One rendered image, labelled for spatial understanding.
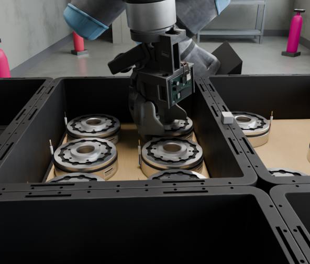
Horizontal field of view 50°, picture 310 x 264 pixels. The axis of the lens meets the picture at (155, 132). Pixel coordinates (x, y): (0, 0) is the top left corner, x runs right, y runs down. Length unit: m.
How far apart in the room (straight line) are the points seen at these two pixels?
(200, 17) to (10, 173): 0.59
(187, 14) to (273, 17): 5.99
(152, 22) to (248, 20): 6.24
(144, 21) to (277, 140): 0.35
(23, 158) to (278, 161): 0.42
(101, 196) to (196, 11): 0.60
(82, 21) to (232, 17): 6.10
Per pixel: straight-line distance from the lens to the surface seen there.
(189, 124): 0.65
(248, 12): 6.70
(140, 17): 0.50
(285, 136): 0.71
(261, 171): 0.39
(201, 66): 0.88
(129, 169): 0.56
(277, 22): 6.85
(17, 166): 0.46
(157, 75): 0.52
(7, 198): 0.36
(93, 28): 0.63
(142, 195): 0.34
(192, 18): 0.85
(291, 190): 0.37
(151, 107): 0.57
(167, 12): 0.51
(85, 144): 0.57
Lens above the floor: 1.13
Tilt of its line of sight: 26 degrees down
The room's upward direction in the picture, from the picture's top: straight up
